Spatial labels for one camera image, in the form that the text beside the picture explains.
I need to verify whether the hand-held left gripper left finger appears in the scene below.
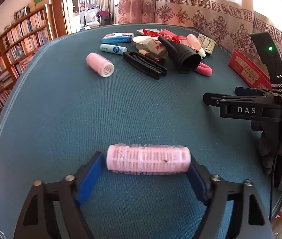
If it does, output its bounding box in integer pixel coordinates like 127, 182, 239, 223
13, 151, 104, 239

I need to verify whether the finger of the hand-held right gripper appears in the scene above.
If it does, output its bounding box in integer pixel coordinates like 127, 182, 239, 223
235, 87, 268, 96
203, 91, 273, 105

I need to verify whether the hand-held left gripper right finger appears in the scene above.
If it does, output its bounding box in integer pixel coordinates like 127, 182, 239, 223
187, 155, 273, 239

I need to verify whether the red cardboard box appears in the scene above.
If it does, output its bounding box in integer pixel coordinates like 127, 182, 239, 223
228, 49, 272, 89

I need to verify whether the pink foam bendy curler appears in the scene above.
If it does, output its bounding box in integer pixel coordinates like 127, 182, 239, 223
161, 28, 213, 77

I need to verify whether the clear white red-print packet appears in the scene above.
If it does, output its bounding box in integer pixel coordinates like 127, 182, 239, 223
144, 37, 169, 56

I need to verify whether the red snack packet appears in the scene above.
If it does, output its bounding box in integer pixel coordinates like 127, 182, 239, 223
143, 28, 181, 43

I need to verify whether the white blue-label tube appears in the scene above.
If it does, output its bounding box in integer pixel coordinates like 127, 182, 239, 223
100, 43, 128, 55

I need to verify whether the blue white medicine box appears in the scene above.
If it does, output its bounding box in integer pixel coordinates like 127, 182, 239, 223
102, 32, 134, 43

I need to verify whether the person's right hand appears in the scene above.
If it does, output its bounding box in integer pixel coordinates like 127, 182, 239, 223
251, 122, 276, 176

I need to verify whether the black hair dryer nozzle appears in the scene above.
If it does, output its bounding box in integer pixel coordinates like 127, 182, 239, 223
158, 37, 202, 74

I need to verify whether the yellow white ointment box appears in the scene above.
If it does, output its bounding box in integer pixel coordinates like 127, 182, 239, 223
198, 33, 216, 55

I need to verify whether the dark brown cosmetic stick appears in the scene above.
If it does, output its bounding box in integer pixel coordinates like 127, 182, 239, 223
138, 49, 165, 64

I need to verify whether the black folding comb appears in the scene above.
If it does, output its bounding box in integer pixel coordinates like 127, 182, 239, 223
123, 51, 167, 79

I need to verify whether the patterned pink curtain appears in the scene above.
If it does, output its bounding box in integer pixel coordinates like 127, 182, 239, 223
117, 0, 282, 95

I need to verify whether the wide pink hair roller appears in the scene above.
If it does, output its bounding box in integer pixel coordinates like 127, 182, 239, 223
86, 52, 115, 77

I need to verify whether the dark red chair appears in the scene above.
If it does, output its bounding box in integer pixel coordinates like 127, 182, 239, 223
96, 11, 113, 26

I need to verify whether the large wooden bookshelf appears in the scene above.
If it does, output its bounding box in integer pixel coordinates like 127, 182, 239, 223
0, 4, 56, 110

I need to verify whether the black white striped strap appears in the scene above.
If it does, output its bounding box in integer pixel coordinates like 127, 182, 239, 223
271, 81, 282, 97

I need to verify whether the black cable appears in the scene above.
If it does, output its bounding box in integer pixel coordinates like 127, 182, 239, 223
268, 100, 282, 224

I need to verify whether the wooden door frame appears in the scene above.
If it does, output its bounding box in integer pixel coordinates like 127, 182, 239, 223
52, 0, 75, 36

